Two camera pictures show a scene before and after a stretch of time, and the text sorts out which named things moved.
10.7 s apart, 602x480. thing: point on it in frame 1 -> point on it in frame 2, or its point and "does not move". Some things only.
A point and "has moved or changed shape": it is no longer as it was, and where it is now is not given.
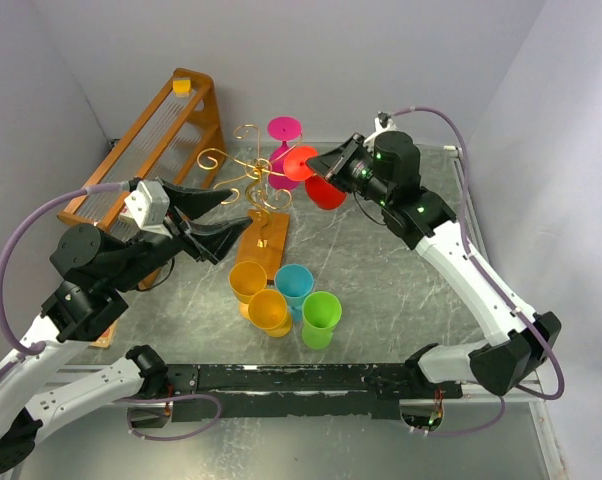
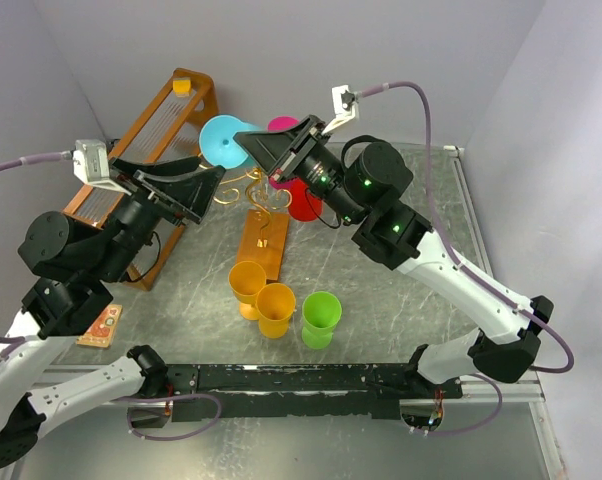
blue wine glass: (294, 281) -> (216, 142)
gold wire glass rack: (267, 229) does not move
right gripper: (334, 162) -> (283, 151)
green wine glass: (321, 311) does not move
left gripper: (211, 238) -> (178, 199)
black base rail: (269, 391) does not move
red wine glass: (320, 191) has moved or changed shape
